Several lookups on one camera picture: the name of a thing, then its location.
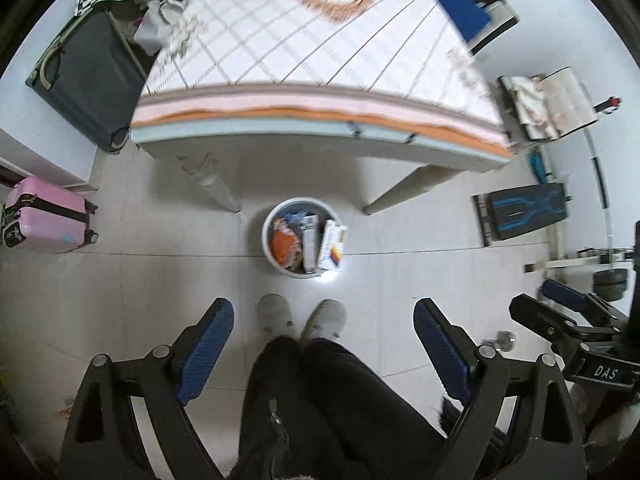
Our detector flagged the pink suitcase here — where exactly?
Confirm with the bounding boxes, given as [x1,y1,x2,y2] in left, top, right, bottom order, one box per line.
[2,176,98,253]

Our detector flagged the white exercise bar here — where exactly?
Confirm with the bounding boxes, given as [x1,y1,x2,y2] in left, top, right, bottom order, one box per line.
[582,97,623,256]

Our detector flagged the person's right leg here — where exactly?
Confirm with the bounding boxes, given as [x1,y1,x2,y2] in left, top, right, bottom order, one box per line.
[300,337,451,480]

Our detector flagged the white cabinet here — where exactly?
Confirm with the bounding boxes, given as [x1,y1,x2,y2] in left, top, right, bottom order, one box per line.
[0,127,103,193]

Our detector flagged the white patterned cloth pile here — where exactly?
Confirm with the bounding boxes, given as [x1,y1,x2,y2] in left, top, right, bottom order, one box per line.
[132,0,201,56]

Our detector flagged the grey slipper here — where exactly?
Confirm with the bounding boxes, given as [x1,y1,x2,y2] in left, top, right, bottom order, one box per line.
[301,299,347,344]
[257,294,295,337]

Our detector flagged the white round trash bin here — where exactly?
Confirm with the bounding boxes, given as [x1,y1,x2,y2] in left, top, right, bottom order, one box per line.
[261,197,346,279]

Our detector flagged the white cardboard box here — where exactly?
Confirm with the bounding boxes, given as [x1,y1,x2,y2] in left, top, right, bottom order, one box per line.
[301,214,321,273]

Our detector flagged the orange snack wrapper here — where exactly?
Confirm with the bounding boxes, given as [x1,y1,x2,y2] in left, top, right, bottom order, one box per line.
[271,220,304,267]

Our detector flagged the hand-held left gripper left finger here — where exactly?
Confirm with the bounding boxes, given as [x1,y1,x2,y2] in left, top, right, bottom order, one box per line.
[60,297,236,480]

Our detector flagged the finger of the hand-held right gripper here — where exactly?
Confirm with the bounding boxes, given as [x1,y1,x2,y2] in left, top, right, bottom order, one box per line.
[509,293,623,357]
[542,279,630,325]

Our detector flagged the white table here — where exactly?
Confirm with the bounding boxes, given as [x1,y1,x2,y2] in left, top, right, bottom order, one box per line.
[135,130,511,216]

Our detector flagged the person's leg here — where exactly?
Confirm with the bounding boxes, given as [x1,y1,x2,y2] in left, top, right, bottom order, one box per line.
[300,337,451,480]
[235,335,326,480]

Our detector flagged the black weight plates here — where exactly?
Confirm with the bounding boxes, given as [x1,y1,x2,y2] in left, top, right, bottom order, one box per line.
[592,267,629,302]

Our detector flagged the box with yellow red blue stripes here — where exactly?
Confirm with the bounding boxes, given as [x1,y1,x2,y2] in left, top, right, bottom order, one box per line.
[317,219,349,272]

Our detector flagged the black blue exercise board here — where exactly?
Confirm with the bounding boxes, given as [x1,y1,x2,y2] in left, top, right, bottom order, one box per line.
[474,182,571,247]

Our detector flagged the dark grey suitcase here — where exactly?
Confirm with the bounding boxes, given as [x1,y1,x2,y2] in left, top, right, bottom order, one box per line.
[26,7,151,153]

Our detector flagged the table with checked tablecloth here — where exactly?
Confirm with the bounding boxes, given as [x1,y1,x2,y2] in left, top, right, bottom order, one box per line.
[131,0,513,158]

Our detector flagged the person's left leg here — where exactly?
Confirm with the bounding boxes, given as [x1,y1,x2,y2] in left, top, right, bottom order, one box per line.
[235,335,326,480]

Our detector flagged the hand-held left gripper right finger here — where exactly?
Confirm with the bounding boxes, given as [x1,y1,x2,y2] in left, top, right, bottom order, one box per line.
[413,298,588,480]

